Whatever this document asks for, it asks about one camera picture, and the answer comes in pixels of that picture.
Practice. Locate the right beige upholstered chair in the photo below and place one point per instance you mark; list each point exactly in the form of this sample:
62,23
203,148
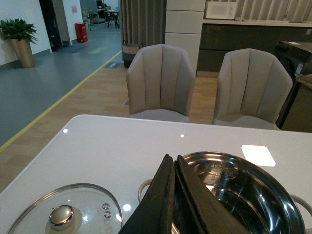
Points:
251,90

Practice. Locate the white tall cabinet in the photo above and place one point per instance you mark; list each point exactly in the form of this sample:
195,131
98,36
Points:
184,19

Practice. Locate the dark kitchen counter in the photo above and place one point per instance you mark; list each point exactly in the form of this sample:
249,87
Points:
219,38

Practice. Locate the gold plant pot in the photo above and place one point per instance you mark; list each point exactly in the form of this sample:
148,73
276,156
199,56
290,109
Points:
23,52

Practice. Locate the glass pot lid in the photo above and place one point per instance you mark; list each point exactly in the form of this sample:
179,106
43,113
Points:
80,208

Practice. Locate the left beige upholstered chair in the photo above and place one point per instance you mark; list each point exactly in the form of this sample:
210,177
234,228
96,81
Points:
160,84

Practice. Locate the red cabinet box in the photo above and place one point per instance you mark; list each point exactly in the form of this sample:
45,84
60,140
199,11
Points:
81,32

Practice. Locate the cream electric cooking pot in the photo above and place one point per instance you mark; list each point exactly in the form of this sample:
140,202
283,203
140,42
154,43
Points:
255,198

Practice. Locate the woven storage basket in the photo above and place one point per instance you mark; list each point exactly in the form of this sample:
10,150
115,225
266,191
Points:
129,51

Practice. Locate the white microwave oven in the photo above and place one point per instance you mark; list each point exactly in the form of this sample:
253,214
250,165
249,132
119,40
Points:
220,10

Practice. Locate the black washing machine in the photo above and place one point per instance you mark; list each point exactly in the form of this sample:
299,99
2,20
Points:
296,113

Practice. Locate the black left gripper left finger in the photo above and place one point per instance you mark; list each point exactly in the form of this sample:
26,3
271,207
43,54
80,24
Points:
154,215

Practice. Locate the green potted plant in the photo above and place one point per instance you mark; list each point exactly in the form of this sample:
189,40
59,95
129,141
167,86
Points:
18,29

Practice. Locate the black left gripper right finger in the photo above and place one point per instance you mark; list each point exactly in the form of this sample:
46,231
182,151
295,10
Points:
197,209

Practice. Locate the beige upholstered chair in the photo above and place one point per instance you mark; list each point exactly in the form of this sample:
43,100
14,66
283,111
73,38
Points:
251,90
160,84

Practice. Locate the distant black table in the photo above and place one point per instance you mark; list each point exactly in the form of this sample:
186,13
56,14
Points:
113,15

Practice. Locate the grey curtain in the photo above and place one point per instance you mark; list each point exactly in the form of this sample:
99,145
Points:
143,21

